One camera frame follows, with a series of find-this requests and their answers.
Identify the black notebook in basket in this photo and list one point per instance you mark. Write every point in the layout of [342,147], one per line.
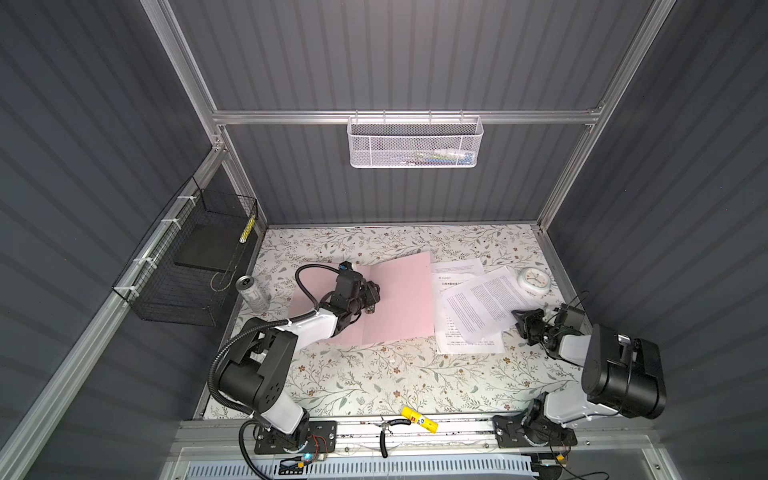
[211,248]

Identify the black wire basket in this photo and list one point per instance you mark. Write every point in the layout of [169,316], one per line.
[186,271]

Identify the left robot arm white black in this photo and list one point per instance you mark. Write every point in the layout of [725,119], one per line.
[249,372]

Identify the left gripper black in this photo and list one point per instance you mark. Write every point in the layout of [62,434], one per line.
[372,294]

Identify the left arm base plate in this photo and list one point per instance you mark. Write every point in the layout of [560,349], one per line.
[314,436]

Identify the silver metal can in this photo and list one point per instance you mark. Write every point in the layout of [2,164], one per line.
[252,294]

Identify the pink file folder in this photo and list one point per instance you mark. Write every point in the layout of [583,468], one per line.
[406,309]

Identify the aluminium front rail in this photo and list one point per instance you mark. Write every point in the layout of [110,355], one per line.
[457,432]

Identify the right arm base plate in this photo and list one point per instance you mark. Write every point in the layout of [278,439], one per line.
[518,432]

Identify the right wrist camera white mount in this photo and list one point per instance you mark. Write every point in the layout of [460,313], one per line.
[568,316]

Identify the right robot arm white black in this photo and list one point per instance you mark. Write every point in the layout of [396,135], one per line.
[620,376]

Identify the yellow tube in basket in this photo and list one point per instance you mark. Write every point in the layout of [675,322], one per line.
[248,228]

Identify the printed paper sheet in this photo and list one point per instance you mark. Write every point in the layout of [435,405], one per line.
[483,305]
[448,338]
[457,270]

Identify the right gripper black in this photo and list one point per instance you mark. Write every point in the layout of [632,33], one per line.
[529,321]

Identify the white wire mesh basket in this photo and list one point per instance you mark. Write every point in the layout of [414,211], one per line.
[429,142]

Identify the yellow marker pen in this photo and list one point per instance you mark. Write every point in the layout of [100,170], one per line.
[419,419]

